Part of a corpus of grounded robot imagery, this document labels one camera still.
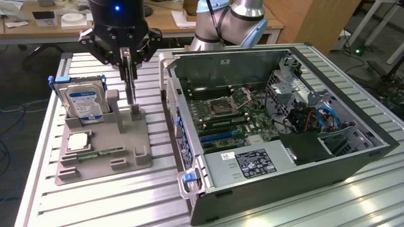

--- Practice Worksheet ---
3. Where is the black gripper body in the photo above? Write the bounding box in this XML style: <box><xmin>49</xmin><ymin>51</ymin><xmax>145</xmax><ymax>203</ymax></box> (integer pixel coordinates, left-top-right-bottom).
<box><xmin>88</xmin><ymin>0</ymin><xmax>149</xmax><ymax>52</ymax></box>

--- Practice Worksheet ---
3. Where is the graphics card with metal bracket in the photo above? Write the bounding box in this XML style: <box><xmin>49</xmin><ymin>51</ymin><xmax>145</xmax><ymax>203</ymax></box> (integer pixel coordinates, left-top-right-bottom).
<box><xmin>118</xmin><ymin>47</ymin><xmax>140</xmax><ymax>106</ymax></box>

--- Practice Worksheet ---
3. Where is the wooden desk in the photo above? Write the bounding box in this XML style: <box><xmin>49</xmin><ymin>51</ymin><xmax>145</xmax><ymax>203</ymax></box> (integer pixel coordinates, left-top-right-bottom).
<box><xmin>0</xmin><ymin>1</ymin><xmax>94</xmax><ymax>45</ymax></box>
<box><xmin>144</xmin><ymin>4</ymin><xmax>285</xmax><ymax>45</ymax></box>

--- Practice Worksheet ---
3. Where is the white box with round dish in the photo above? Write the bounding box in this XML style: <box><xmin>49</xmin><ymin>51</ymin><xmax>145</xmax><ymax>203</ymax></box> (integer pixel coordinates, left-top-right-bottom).
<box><xmin>60</xmin><ymin>13</ymin><xmax>88</xmax><ymax>30</ymax></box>

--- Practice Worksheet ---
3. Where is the white paper stack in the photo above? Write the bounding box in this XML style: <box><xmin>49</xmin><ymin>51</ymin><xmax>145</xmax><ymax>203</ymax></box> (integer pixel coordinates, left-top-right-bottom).
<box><xmin>172</xmin><ymin>10</ymin><xmax>198</xmax><ymax>29</ymax></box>

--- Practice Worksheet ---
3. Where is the black office chair base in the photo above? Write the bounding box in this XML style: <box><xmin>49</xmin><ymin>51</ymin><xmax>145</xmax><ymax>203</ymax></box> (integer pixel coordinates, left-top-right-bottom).
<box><xmin>18</xmin><ymin>44</ymin><xmax>66</xmax><ymax>70</ymax></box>

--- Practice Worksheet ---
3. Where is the white box with black lid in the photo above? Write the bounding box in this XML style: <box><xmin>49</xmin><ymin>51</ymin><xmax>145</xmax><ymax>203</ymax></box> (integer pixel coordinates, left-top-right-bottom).
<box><xmin>32</xmin><ymin>11</ymin><xmax>58</xmax><ymax>26</ymax></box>

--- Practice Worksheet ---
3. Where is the brown cardboard box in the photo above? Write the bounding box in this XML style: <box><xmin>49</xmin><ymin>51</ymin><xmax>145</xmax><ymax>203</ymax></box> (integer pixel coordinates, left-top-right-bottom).
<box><xmin>184</xmin><ymin>0</ymin><xmax>200</xmax><ymax>15</ymax></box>

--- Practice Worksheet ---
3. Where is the CPU socket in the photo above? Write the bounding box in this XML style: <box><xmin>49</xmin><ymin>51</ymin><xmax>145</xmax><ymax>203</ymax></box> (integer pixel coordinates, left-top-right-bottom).
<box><xmin>204</xmin><ymin>98</ymin><xmax>237</xmax><ymax>118</ymax></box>

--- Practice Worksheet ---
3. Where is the metal socket cover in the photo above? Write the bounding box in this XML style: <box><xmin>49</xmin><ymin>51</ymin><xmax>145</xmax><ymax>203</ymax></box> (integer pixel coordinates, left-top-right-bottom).
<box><xmin>229</xmin><ymin>87</ymin><xmax>253</xmax><ymax>105</ymax></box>

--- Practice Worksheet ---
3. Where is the black RAM stick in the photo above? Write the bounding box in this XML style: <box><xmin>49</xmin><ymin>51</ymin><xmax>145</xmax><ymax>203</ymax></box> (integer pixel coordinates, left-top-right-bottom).
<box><xmin>201</xmin><ymin>113</ymin><xmax>249</xmax><ymax>130</ymax></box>

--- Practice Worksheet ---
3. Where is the silver CPU chip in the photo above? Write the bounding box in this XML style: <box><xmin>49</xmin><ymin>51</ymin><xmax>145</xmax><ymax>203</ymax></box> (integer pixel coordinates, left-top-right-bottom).
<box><xmin>66</xmin><ymin>133</ymin><xmax>90</xmax><ymax>149</ymax></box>

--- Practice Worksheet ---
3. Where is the blue expansion slot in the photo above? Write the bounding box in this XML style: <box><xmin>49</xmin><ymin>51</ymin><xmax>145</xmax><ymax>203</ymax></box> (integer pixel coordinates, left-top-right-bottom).
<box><xmin>200</xmin><ymin>131</ymin><xmax>236</xmax><ymax>142</ymax></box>

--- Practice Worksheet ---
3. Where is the green motherboard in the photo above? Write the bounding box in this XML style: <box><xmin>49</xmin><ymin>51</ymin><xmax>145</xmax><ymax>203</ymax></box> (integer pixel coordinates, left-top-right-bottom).
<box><xmin>185</xmin><ymin>84</ymin><xmax>281</xmax><ymax>153</ymax></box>

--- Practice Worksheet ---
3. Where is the metal disk bay cage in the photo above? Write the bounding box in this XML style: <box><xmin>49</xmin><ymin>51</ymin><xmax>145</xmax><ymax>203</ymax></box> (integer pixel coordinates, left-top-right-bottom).
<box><xmin>266</xmin><ymin>56</ymin><xmax>316</xmax><ymax>107</ymax></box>

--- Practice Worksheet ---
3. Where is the green RAM stick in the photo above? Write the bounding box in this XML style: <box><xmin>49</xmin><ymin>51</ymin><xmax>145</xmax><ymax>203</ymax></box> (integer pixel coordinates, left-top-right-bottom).
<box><xmin>62</xmin><ymin>148</ymin><xmax>124</xmax><ymax>161</ymax></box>

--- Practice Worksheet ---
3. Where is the wooden cabinet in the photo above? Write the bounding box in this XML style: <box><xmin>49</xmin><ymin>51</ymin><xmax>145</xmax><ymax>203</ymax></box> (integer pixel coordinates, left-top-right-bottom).
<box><xmin>261</xmin><ymin>0</ymin><xmax>362</xmax><ymax>55</ymax></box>

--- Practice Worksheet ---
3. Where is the grey parts rack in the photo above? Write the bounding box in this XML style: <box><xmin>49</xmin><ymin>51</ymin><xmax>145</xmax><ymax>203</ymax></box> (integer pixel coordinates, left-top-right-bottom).
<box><xmin>53</xmin><ymin>88</ymin><xmax>153</xmax><ymax>186</ymax></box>

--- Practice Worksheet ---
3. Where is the grey power supply unit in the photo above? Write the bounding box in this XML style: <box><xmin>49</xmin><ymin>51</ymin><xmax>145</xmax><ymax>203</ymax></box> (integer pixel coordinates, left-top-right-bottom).
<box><xmin>202</xmin><ymin>139</ymin><xmax>298</xmax><ymax>187</ymax></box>

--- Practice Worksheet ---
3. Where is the black floor stand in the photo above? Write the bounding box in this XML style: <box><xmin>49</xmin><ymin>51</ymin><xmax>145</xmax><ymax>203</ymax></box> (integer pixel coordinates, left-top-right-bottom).
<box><xmin>365</xmin><ymin>60</ymin><xmax>404</xmax><ymax>95</ymax></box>

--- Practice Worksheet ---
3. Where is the grey sheet metal disk bay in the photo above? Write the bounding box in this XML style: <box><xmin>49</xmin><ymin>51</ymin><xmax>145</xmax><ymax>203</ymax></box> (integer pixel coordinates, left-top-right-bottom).
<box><xmin>317</xmin><ymin>125</ymin><xmax>378</xmax><ymax>158</ymax></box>

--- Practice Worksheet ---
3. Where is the open black PC case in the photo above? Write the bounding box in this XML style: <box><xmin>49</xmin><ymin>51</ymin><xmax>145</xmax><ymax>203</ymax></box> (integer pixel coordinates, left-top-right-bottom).
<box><xmin>158</xmin><ymin>46</ymin><xmax>401</xmax><ymax>227</ymax></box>

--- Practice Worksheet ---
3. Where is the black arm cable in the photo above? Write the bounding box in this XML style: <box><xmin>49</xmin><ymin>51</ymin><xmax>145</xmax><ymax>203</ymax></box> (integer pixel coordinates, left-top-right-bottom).
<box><xmin>206</xmin><ymin>0</ymin><xmax>226</xmax><ymax>49</ymax></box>

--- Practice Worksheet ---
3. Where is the hard disk with blue bracket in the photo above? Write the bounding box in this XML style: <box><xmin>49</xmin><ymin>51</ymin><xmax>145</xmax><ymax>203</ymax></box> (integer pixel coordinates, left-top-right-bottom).
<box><xmin>46</xmin><ymin>73</ymin><xmax>112</xmax><ymax>125</ymax></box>

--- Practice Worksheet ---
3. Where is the blue wire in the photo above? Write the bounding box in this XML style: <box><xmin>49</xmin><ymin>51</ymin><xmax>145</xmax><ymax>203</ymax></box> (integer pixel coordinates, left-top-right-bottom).
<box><xmin>314</xmin><ymin>107</ymin><xmax>340</xmax><ymax>130</ymax></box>

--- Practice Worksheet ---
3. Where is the white table frame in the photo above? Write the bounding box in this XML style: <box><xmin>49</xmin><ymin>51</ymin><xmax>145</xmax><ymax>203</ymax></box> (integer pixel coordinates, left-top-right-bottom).
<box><xmin>344</xmin><ymin>0</ymin><xmax>404</xmax><ymax>64</ymax></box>

